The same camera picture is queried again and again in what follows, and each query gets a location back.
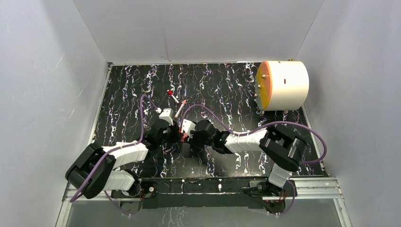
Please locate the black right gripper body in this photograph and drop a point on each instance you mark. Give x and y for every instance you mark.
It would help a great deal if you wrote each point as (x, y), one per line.
(197, 142)

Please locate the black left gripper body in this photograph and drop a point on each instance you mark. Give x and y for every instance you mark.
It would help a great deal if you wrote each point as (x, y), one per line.
(173, 135)

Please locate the pink cardboard box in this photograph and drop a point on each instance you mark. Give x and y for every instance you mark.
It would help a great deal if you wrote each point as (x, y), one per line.
(184, 135)

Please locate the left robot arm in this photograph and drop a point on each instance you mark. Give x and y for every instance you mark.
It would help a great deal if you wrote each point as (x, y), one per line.
(96, 168)

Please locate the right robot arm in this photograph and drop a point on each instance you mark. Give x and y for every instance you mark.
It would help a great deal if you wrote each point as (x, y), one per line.
(283, 146)

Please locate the orange capped white marker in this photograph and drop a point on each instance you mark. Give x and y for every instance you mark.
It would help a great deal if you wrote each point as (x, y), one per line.
(180, 108)

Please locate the red capped white marker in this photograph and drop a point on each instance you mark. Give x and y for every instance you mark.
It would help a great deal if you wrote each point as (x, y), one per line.
(171, 94)

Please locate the white cylindrical drum device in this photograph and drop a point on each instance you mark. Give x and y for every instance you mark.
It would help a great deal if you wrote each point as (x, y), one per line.
(281, 85)

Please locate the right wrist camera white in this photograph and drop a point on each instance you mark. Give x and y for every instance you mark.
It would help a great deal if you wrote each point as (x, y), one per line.
(192, 126)

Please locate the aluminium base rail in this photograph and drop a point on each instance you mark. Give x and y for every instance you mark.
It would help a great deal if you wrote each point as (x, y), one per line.
(299, 187)

